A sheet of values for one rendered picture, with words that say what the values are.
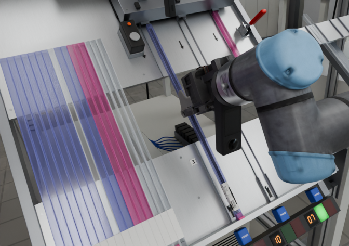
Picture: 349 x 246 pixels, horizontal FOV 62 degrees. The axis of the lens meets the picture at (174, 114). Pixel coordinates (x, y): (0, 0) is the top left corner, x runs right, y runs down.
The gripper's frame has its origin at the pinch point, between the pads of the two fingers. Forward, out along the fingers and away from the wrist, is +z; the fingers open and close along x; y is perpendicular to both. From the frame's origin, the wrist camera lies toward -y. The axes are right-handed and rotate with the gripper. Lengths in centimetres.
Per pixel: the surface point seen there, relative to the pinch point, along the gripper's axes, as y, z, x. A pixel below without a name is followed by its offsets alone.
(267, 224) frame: -50, 35, -32
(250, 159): -15.1, -1.4, -10.4
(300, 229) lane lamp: -33.7, -5.3, -14.6
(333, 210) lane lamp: -34.1, -5.4, -25.8
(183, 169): -11.3, -0.5, 6.2
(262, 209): -24.9, -6.3, -5.9
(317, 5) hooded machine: 77, 189, -302
